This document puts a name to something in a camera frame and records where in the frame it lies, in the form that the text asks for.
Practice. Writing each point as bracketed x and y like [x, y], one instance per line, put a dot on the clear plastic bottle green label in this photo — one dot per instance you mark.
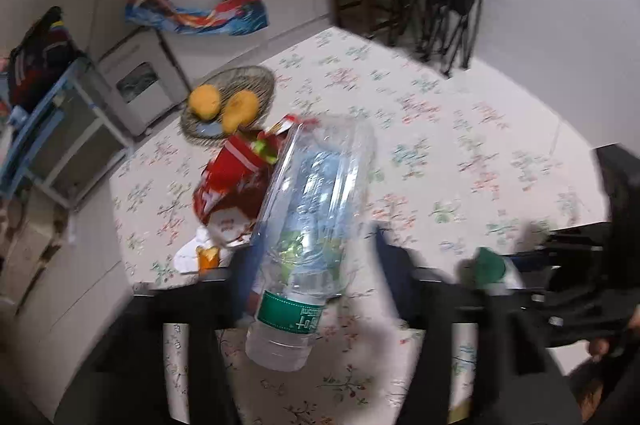
[310, 215]

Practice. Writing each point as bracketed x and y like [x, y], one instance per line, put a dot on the floral tablecloth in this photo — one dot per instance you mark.
[450, 130]

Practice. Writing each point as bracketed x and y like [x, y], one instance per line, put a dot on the red snack bag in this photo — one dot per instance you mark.
[230, 175]

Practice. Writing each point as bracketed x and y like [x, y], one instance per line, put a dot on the person's right hand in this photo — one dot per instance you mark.
[599, 347]

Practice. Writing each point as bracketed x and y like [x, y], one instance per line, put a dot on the blue study desk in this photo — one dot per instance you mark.
[50, 105]

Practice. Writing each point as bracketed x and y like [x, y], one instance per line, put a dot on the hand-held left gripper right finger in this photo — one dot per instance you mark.
[395, 275]

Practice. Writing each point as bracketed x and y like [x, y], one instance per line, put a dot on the yellow mango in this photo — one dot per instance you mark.
[204, 101]
[240, 110]

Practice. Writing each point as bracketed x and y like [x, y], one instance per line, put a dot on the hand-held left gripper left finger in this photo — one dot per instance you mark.
[245, 285]

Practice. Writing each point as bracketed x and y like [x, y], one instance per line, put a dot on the woven wicker plate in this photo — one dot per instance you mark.
[250, 80]

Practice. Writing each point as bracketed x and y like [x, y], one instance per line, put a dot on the white plastic stool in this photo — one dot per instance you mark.
[145, 55]

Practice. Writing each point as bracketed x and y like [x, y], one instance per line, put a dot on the dark striped backpack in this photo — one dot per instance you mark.
[40, 55]

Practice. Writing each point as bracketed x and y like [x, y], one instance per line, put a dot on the small green white item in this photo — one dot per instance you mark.
[490, 265]

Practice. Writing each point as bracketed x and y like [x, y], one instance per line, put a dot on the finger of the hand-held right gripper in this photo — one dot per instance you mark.
[530, 292]
[575, 240]

